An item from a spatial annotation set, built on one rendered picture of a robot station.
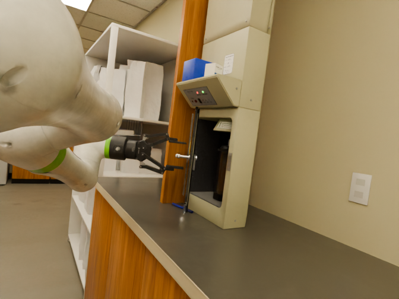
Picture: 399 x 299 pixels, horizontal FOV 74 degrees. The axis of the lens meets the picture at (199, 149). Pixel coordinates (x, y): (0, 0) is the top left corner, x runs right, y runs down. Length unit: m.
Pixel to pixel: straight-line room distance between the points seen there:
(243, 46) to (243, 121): 0.28
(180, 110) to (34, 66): 1.11
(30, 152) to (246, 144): 0.72
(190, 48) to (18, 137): 0.93
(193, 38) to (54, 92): 1.18
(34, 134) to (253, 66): 0.77
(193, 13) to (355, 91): 0.80
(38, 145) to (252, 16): 0.84
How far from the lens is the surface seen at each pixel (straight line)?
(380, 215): 1.18
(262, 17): 1.16
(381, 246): 1.20
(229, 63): 1.13
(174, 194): 1.34
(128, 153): 1.05
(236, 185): 1.05
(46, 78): 0.23
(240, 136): 1.03
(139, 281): 1.12
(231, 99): 1.00
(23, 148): 0.65
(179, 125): 1.30
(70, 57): 0.24
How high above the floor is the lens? 1.29
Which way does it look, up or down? 3 degrees down
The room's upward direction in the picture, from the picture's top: 7 degrees clockwise
